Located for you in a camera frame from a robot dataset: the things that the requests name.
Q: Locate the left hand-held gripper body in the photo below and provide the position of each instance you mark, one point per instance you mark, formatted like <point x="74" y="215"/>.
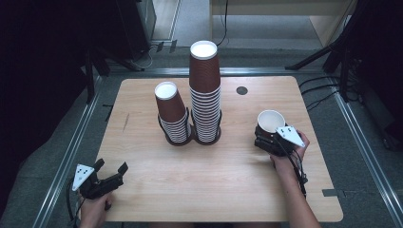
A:
<point x="83" y="175"/>

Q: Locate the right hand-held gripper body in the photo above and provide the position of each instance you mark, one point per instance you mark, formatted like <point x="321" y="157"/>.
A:
<point x="290" y="136"/>

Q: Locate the brown paper cup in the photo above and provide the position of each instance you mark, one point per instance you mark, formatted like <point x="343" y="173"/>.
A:
<point x="271" y="120"/>

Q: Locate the short stack of brown cups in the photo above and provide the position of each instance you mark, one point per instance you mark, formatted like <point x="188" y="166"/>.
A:
<point x="169" y="106"/>

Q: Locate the tall stack of brown cups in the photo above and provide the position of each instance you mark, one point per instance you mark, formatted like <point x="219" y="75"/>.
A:
<point x="204" y="72"/>

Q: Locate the person's right hand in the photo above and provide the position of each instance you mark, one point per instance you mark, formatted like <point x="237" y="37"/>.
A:
<point x="285" y="164"/>

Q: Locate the person's left hand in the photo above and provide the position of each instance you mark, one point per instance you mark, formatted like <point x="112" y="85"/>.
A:
<point x="95" y="212"/>

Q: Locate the dark round table grommet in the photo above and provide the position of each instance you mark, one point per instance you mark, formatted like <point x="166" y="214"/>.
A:
<point x="241" y="90"/>

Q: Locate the black stand legs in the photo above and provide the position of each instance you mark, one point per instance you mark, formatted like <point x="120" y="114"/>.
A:
<point x="92" y="72"/>

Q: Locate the black tripod stand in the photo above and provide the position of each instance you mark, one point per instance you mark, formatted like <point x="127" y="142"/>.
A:
<point x="335" y="44"/>

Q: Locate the dark cabinet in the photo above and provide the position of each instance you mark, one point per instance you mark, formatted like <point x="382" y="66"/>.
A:
<point x="136" y="28"/>

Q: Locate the metal floor rail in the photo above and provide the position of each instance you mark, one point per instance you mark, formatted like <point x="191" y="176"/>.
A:
<point x="68" y="158"/>
<point x="364" y="142"/>
<point x="253" y="71"/>

